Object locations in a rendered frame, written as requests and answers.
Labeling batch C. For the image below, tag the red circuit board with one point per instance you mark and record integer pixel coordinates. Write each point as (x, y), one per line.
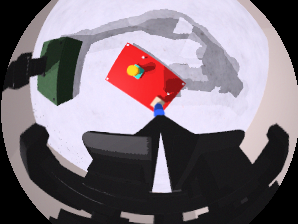
(144, 79)

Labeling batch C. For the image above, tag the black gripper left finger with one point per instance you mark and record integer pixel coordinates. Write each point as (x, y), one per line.
(141, 148)

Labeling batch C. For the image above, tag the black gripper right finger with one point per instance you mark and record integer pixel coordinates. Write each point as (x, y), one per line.
(182, 148)

